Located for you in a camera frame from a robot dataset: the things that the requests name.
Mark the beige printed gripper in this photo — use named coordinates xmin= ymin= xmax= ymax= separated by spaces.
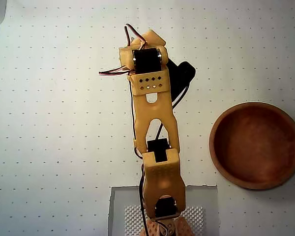
xmin=131 ymin=29 xmax=167 ymax=50

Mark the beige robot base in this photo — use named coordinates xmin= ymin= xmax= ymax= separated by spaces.
xmin=145 ymin=215 xmax=195 ymax=236

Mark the brown wooden bowl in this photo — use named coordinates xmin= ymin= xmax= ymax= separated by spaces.
xmin=208 ymin=101 xmax=295 ymax=190

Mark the white dotted paper mat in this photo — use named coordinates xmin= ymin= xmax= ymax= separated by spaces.
xmin=0 ymin=0 xmax=295 ymax=236

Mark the white textured mat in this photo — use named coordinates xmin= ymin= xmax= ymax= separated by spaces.
xmin=124 ymin=205 xmax=204 ymax=236

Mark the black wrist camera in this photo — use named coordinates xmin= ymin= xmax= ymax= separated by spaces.
xmin=166 ymin=58 xmax=196 ymax=99

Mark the red white servo wire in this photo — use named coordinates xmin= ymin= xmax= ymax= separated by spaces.
xmin=99 ymin=68 xmax=136 ymax=77

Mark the grey translucent base plate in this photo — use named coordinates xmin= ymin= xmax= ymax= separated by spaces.
xmin=109 ymin=185 xmax=219 ymax=236

